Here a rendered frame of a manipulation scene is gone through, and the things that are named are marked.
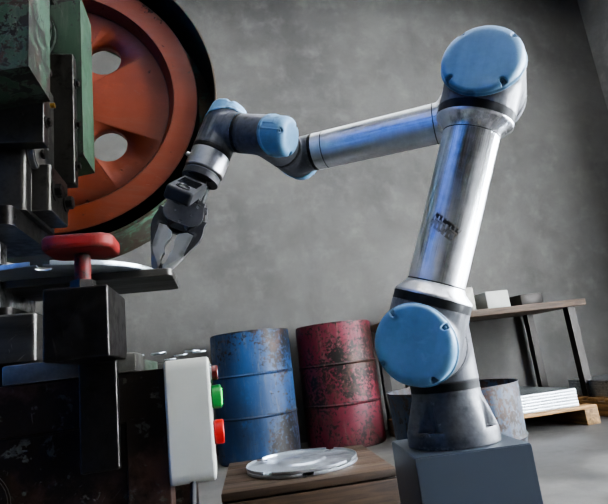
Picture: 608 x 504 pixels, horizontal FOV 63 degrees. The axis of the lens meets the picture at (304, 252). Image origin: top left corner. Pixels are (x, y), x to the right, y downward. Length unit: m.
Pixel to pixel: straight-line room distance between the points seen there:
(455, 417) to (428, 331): 0.19
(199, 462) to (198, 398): 0.07
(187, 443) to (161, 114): 0.99
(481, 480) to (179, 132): 1.02
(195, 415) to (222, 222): 3.81
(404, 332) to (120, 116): 0.98
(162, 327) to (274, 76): 2.53
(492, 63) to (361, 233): 3.79
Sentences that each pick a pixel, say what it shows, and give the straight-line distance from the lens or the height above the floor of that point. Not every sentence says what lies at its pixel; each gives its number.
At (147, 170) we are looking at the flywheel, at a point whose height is 1.12.
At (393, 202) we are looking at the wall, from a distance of 4.70.
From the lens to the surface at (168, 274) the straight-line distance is 0.82.
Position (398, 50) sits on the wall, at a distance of 5.49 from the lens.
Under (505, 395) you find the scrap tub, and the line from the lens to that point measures 1.63.
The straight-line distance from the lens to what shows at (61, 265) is 0.78.
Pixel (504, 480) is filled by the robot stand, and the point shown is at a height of 0.40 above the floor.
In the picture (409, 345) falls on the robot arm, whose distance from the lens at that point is 0.72.
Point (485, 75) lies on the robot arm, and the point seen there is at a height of 0.97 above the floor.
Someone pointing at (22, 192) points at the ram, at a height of 0.92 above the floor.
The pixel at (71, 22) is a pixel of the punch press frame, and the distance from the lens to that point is 1.26.
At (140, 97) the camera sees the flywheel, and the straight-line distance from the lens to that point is 1.45.
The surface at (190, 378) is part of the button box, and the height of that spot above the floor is 0.60.
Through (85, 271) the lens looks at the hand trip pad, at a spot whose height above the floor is 0.72.
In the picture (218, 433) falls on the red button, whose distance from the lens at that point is 0.62.
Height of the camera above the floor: 0.60
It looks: 13 degrees up
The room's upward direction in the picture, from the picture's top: 7 degrees counter-clockwise
